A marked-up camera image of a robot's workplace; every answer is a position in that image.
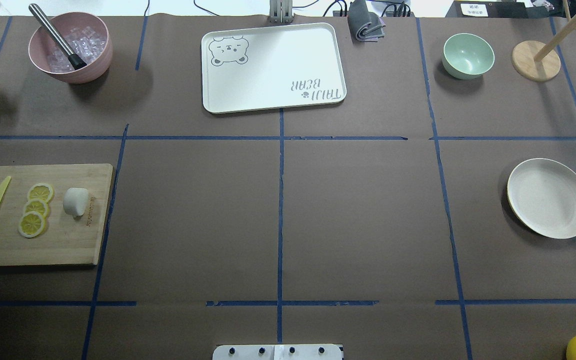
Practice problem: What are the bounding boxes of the grey metal camera post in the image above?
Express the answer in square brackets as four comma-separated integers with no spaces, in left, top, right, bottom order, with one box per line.
[269,0,294,24]

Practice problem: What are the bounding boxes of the light green bowl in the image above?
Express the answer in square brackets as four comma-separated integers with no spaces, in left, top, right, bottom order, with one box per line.
[441,33,496,80]

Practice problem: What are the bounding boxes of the wooden mug tree stand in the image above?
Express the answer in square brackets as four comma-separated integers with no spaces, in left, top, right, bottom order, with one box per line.
[510,14,576,82]

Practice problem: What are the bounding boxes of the clear ice cubes pile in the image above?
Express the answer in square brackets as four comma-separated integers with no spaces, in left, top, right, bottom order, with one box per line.
[46,26,108,73]

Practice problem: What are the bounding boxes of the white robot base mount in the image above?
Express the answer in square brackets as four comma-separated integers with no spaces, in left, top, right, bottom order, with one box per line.
[212,343,345,360]

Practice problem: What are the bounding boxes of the black cables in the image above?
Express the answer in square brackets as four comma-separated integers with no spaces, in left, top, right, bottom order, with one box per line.
[144,0,412,18]

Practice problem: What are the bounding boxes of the white round plate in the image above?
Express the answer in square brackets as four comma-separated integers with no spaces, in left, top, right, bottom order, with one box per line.
[506,158,576,240]

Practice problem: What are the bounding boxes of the lemon slice far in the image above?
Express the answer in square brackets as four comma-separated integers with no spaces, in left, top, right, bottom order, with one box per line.
[26,183,55,203]

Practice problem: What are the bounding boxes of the steel muddler black tip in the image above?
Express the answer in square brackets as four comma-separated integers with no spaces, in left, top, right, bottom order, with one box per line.
[28,3,87,70]

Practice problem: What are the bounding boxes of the lemon slice near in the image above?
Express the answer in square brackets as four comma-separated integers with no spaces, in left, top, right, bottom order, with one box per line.
[17,210,47,239]

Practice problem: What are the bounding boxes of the white steamed bun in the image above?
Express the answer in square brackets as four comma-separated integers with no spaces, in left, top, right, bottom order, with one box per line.
[62,187,89,218]

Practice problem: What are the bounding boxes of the white label black box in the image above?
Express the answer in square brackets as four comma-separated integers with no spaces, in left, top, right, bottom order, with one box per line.
[445,0,566,19]

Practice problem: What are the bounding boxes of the pink bowl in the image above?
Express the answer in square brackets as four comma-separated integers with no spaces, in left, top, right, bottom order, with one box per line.
[28,12,114,84]

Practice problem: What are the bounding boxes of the lemon slice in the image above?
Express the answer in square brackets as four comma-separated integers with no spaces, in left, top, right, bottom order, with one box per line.
[17,210,47,239]
[22,198,51,218]
[26,183,55,203]

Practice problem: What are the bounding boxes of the lemon slice middle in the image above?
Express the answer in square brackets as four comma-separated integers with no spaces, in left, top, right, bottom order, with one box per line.
[22,198,51,218]

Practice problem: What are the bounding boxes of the white bear print tray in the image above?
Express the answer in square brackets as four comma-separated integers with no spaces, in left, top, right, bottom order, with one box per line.
[201,22,347,114]

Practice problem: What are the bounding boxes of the bamboo cutting board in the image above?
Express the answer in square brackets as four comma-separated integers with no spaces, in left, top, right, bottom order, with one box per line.
[0,163,114,266]

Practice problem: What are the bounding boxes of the folded grey cloth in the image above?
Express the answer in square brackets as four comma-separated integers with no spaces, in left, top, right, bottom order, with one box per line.
[347,0,386,43]

